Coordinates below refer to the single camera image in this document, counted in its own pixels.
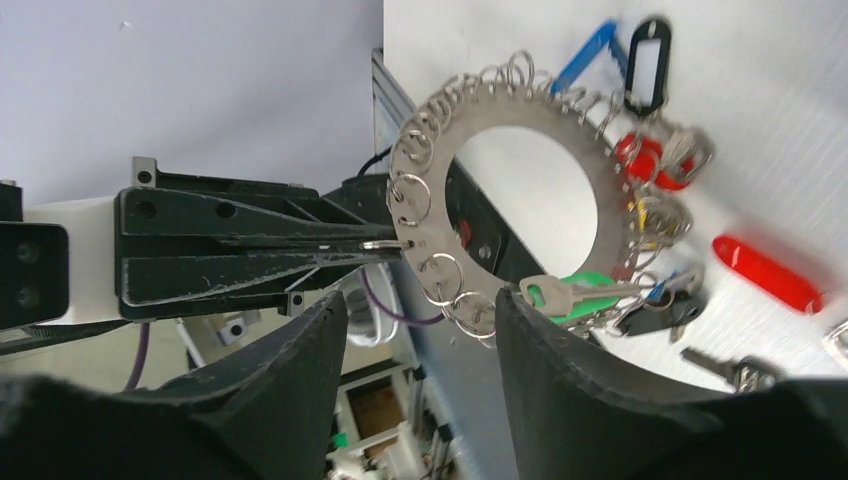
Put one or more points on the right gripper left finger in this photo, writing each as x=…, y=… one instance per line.
x=262, y=412

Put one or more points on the key with green tag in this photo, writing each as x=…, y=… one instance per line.
x=562, y=301

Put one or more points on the black tag on disc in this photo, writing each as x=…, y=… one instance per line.
x=648, y=67

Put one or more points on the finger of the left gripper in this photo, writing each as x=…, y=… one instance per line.
x=242, y=219

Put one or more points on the blue tag key on disc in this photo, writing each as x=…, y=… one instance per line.
x=604, y=39

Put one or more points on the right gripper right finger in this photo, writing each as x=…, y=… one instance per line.
x=577, y=411

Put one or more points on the key with red tag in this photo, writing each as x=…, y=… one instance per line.
x=802, y=322

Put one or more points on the red tag on disc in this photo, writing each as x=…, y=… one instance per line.
x=641, y=162

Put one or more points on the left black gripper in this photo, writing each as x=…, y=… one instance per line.
x=58, y=265

